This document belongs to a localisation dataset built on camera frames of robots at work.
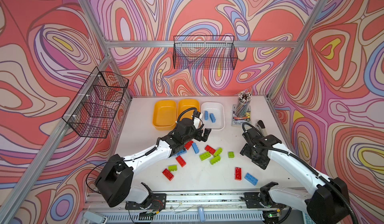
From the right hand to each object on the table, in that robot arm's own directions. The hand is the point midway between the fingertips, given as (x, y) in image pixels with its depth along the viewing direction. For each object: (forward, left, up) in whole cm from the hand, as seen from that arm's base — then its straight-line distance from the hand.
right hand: (251, 161), depth 80 cm
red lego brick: (+13, +34, -4) cm, 37 cm away
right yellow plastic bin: (+45, +38, -1) cm, 59 cm away
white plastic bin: (+41, +13, -3) cm, 43 cm away
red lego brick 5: (-5, +7, -5) cm, 10 cm away
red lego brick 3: (+3, +39, -5) cm, 39 cm away
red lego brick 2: (+10, +21, -5) cm, 24 cm away
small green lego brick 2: (+6, +9, -5) cm, 12 cm away
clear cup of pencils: (+35, -2, +13) cm, 37 cm away
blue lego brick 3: (+37, +21, -5) cm, 43 cm away
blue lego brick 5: (-8, +1, -6) cm, 9 cm away
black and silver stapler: (+24, -14, -3) cm, 28 cm away
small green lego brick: (0, +44, -8) cm, 45 cm away
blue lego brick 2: (+11, +30, -5) cm, 32 cm away
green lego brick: (+6, +25, -5) cm, 26 cm away
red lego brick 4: (-4, +45, -5) cm, 46 cm away
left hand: (+16, +24, +13) cm, 31 cm away
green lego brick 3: (+3, +19, -5) cm, 20 cm away
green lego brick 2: (+8, +17, -4) cm, 19 cm away
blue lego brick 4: (+33, +17, -4) cm, 38 cm away
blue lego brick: (+9, +39, -5) cm, 40 cm away
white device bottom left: (-22, +81, -3) cm, 84 cm away
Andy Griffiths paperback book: (+30, -1, -4) cm, 31 cm away
